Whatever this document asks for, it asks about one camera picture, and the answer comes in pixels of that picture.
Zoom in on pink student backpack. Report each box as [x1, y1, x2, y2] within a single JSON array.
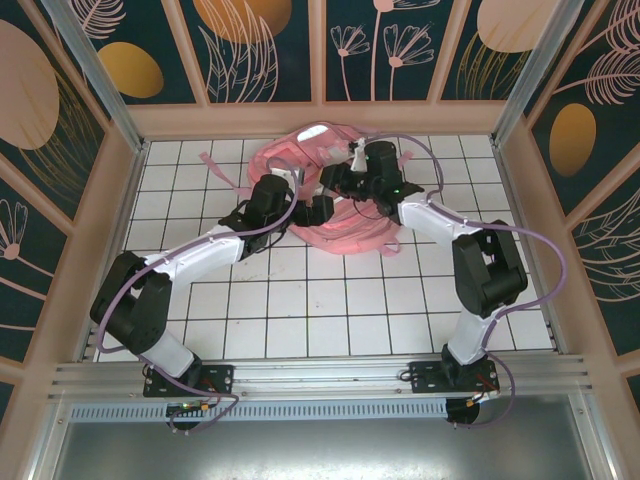
[[198, 119, 416, 259]]

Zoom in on aluminium table edge strip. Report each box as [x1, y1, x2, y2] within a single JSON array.
[[492, 141, 570, 354], [74, 142, 151, 362]]

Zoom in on grey metal sheet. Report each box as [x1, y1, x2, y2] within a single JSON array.
[[29, 394, 619, 480]]

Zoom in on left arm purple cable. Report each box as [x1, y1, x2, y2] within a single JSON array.
[[94, 157, 306, 435]]

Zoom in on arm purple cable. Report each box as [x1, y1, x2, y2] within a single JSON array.
[[367, 130, 570, 430], [94, 157, 306, 435]]

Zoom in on aluminium mounting rail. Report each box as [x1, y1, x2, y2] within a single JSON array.
[[47, 353, 596, 401]]

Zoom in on aluminium corner post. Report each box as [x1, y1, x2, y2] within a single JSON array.
[[39, 0, 150, 154], [490, 0, 586, 147]]

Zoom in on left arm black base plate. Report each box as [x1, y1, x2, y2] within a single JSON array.
[[143, 363, 236, 399]]

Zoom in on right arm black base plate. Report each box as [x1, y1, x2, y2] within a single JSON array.
[[408, 359, 500, 399]]

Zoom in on grey slotted cable duct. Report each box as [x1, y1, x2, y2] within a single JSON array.
[[69, 402, 449, 421]]

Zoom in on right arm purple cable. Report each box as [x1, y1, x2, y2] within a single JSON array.
[[367, 130, 570, 430]]

